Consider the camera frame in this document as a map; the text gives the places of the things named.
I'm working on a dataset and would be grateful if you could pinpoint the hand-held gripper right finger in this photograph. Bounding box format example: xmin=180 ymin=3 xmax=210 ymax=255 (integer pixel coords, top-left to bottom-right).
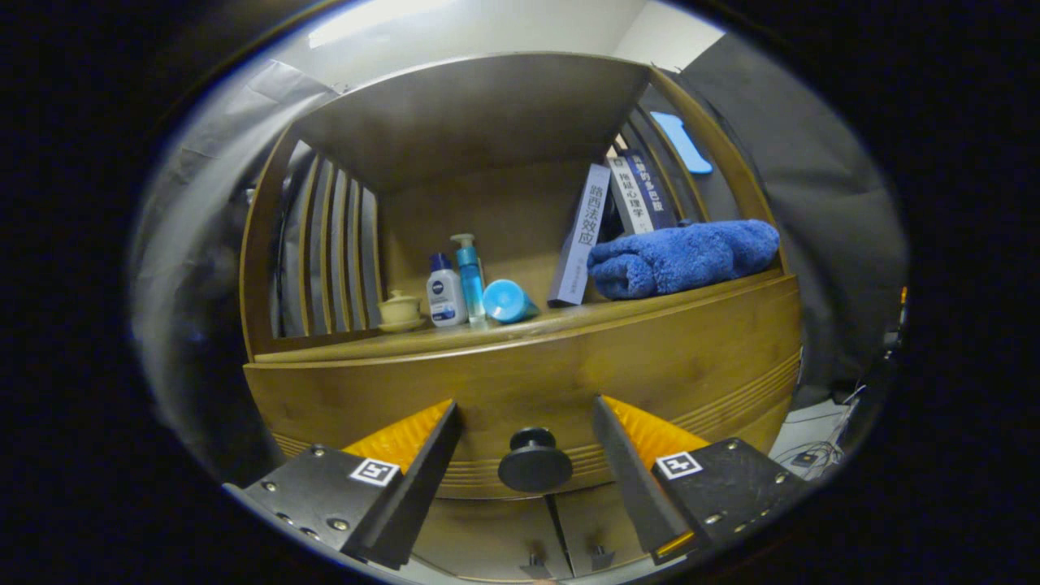
xmin=591 ymin=395 xmax=813 ymax=566

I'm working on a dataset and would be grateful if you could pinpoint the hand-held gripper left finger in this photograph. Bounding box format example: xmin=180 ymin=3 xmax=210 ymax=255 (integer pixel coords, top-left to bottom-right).
xmin=223 ymin=398 xmax=464 ymax=570

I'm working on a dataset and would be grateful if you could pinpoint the black drawer knob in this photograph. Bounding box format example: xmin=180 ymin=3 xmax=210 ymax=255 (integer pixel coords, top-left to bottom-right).
xmin=498 ymin=427 xmax=574 ymax=493

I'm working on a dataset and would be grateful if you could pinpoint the wooden drawer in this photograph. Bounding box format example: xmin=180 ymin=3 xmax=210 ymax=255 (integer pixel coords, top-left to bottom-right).
xmin=242 ymin=274 xmax=805 ymax=501

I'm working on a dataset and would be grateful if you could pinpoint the blue cosmetic tube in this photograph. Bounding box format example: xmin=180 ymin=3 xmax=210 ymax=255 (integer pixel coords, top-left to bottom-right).
xmin=483 ymin=279 xmax=541 ymax=324

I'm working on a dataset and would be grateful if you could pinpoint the wooden cabinet door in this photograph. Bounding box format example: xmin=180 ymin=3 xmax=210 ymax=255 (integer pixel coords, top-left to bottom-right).
xmin=552 ymin=486 xmax=691 ymax=579
xmin=410 ymin=496 xmax=574 ymax=582

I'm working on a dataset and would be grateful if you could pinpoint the wooden countertop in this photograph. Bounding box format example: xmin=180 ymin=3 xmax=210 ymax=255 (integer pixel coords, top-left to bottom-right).
xmin=252 ymin=268 xmax=785 ymax=364

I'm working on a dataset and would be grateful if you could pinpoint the wooden cabinet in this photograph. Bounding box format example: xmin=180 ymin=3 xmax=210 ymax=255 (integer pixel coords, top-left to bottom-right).
xmin=238 ymin=51 xmax=805 ymax=582

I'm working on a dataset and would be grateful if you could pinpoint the cream lidded teacup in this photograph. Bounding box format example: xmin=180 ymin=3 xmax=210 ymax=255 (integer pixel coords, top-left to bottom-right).
xmin=378 ymin=290 xmax=427 ymax=333

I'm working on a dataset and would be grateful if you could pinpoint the white bottle with blue cap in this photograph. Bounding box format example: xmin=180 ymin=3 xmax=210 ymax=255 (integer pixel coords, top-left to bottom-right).
xmin=426 ymin=253 xmax=469 ymax=328

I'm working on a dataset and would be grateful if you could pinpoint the blue pump bottle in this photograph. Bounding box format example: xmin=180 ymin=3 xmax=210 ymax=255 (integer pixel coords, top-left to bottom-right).
xmin=450 ymin=233 xmax=488 ymax=326

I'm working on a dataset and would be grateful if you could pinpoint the blue towel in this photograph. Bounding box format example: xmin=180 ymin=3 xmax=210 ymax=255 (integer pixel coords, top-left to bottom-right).
xmin=587 ymin=219 xmax=781 ymax=301

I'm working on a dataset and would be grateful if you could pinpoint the grey leaning book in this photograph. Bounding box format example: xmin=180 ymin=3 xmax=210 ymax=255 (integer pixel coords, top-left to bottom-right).
xmin=547 ymin=163 xmax=612 ymax=309

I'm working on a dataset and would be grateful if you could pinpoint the white spine book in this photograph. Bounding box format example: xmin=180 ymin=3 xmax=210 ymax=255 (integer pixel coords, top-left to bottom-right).
xmin=605 ymin=156 xmax=655 ymax=236

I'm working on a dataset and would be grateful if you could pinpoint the dark blue book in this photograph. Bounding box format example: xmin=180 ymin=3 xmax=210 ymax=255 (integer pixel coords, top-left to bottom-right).
xmin=622 ymin=149 xmax=679 ymax=232

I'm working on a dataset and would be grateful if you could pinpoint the floor cables bundle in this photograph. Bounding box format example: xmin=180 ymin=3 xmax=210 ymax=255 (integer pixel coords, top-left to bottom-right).
xmin=788 ymin=439 xmax=850 ymax=476

